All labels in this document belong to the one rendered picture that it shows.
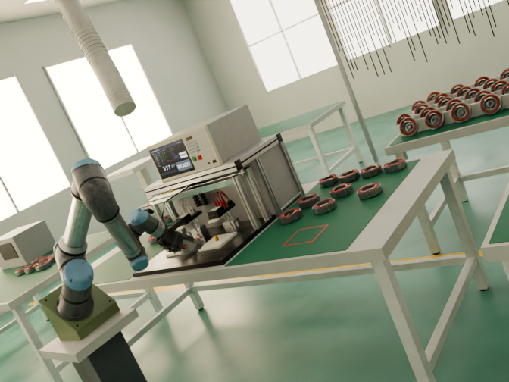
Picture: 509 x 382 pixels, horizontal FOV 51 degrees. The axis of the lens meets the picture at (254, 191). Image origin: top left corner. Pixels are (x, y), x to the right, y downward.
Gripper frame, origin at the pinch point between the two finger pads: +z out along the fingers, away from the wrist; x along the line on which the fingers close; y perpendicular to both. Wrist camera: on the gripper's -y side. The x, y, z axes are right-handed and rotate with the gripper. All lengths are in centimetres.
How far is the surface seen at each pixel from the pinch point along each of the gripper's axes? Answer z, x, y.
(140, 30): 148, -472, -537
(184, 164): -10.2, -11.7, -43.3
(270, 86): 364, -363, -547
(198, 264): 2.3, 4.6, 8.6
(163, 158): -15, -24, -47
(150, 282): 3.3, -28.0, 14.2
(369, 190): 29, 73, -32
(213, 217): 7.9, 0.2, -19.9
